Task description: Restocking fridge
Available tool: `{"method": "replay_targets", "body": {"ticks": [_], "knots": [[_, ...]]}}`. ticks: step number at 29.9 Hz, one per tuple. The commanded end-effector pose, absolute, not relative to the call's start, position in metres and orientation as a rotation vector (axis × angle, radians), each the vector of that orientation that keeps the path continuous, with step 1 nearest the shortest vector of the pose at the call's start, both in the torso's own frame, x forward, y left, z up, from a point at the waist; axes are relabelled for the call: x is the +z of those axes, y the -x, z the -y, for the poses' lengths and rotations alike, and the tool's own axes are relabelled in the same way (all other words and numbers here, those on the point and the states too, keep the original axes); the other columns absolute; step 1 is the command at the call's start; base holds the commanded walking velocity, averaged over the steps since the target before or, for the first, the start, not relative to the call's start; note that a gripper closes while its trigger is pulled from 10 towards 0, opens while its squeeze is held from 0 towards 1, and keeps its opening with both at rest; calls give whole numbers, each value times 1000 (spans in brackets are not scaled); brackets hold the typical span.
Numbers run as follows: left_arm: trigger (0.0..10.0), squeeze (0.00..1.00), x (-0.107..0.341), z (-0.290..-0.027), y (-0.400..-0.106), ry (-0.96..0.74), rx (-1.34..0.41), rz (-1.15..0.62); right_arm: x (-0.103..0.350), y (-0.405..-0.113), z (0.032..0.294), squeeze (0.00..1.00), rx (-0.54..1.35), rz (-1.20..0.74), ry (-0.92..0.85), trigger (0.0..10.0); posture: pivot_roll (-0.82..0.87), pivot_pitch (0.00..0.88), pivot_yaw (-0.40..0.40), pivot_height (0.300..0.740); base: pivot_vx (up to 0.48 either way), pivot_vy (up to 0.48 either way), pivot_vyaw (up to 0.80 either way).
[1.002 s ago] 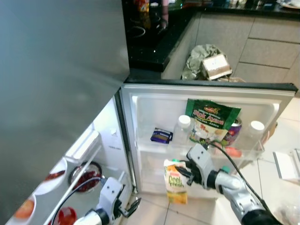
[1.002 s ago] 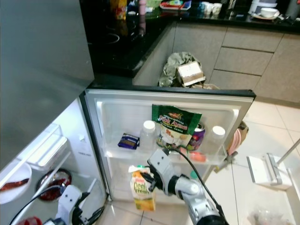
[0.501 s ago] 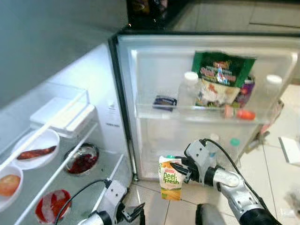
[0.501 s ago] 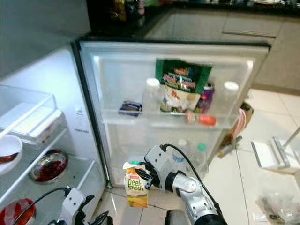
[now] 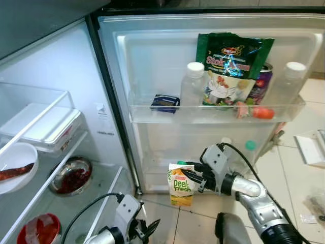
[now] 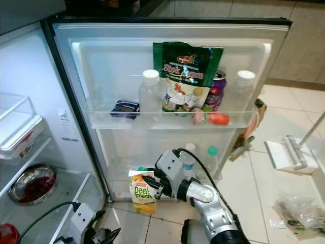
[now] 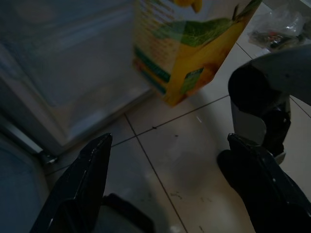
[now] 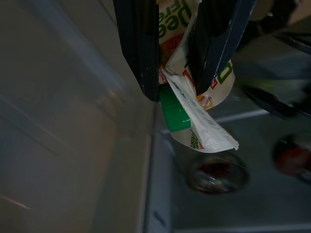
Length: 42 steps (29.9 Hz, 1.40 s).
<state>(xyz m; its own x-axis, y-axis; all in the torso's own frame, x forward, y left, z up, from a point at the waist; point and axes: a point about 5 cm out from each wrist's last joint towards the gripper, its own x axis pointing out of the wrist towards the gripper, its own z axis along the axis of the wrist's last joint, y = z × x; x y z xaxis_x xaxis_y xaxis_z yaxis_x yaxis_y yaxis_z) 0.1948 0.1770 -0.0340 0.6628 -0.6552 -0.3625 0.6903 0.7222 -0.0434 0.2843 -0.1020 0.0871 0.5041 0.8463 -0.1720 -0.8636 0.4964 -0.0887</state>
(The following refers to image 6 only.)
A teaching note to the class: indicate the Peel Fresh juice carton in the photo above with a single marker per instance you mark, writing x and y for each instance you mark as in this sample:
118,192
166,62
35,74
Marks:
139,201

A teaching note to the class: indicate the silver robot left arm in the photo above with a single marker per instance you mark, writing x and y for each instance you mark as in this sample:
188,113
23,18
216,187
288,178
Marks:
68,240

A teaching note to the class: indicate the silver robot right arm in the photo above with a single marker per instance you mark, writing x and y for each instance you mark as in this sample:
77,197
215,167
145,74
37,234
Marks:
210,203

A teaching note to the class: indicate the small bottle white cap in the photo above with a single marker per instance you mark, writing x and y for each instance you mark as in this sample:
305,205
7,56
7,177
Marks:
189,157

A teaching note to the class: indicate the clear door shelf with bottles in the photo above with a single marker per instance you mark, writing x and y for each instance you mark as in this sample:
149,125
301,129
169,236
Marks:
114,183

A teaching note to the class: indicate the clear door shelf with groceries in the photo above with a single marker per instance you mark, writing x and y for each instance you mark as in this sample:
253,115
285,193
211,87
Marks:
157,123

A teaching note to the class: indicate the clear water bottle teal cap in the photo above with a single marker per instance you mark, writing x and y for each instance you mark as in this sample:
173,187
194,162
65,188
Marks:
212,151

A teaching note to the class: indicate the dark blue packet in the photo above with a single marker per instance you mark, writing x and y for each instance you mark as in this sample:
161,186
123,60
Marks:
124,109

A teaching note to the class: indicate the pink sausage pack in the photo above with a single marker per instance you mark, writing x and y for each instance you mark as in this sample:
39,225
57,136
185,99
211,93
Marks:
198,116

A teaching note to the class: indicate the steel bowl with red food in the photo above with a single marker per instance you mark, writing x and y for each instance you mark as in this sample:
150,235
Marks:
33,185

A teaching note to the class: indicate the clear bottle white cap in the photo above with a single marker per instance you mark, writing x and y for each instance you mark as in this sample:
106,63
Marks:
241,94
151,91

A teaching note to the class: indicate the small orange packet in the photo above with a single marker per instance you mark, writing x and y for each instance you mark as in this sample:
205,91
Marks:
219,119

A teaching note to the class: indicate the red round container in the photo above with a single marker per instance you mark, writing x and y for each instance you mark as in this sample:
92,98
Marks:
7,235

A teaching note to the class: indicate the green stock pouch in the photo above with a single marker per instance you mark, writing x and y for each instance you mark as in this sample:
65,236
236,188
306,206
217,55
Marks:
185,79

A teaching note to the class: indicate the purple drink can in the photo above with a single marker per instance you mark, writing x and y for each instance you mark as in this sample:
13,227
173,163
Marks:
217,91

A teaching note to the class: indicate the white dustpan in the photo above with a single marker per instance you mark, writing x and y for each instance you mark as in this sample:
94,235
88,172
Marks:
284,155

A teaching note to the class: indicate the large open cardboard box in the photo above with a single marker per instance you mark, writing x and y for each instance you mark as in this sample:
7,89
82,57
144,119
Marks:
260,109

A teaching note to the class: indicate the white lidded container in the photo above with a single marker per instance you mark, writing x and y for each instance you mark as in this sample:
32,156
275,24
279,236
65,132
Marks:
20,129

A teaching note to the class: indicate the clear plastic bag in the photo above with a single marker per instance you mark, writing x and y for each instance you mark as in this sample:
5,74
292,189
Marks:
302,213

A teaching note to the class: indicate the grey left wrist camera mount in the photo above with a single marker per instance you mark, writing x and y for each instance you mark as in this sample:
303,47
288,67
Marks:
82,218

